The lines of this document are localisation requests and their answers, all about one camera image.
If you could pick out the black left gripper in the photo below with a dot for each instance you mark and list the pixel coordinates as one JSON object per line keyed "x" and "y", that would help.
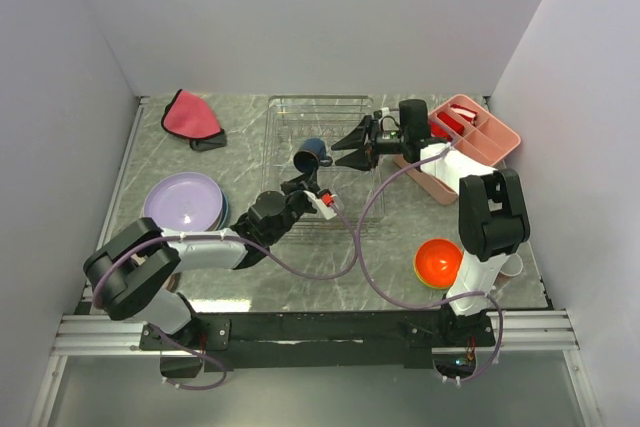
{"x": 302, "y": 185}

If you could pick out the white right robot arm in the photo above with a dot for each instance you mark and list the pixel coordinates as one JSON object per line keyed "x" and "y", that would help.
{"x": 492, "y": 216}

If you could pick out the brown rimmed cream plate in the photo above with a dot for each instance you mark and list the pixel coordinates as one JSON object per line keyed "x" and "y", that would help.
{"x": 173, "y": 282}

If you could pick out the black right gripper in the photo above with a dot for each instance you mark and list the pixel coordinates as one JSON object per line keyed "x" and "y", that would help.
{"x": 355, "y": 141}

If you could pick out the dark blue mug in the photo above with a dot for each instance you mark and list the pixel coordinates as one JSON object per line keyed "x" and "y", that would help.
{"x": 312, "y": 154}

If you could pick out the pink compartment tray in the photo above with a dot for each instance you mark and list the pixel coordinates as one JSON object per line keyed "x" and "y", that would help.
{"x": 488, "y": 142}

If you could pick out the pink mug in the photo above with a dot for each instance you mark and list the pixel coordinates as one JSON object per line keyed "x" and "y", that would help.
{"x": 512, "y": 267}

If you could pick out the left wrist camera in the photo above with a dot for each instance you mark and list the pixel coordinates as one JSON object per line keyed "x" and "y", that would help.
{"x": 325, "y": 204}

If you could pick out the orange bowl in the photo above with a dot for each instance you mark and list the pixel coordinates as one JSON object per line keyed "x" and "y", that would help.
{"x": 439, "y": 254}

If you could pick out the black base beam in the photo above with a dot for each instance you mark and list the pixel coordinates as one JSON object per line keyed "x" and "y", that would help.
{"x": 326, "y": 339}

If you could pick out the yellow-green bowl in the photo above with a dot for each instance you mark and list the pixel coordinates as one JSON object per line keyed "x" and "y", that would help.
{"x": 435, "y": 279}

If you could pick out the lavender plate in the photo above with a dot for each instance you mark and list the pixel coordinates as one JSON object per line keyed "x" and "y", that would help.
{"x": 187, "y": 201}

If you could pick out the red white item in tray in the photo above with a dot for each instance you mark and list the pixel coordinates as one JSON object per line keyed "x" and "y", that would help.
{"x": 467, "y": 114}

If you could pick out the blue plate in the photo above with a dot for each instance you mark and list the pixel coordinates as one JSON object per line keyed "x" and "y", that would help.
{"x": 222, "y": 220}

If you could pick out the pink cloth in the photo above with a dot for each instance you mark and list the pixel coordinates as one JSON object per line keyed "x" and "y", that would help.
{"x": 189, "y": 116}

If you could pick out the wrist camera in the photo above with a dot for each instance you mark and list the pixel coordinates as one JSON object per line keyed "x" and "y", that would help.
{"x": 325, "y": 204}
{"x": 384, "y": 112}

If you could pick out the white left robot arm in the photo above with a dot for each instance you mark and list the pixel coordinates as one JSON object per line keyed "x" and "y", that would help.
{"x": 127, "y": 274}

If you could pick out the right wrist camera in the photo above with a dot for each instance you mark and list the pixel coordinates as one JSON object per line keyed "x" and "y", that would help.
{"x": 384, "y": 112}

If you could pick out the aluminium rail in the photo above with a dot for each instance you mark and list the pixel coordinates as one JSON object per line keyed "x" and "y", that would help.
{"x": 537, "y": 330}

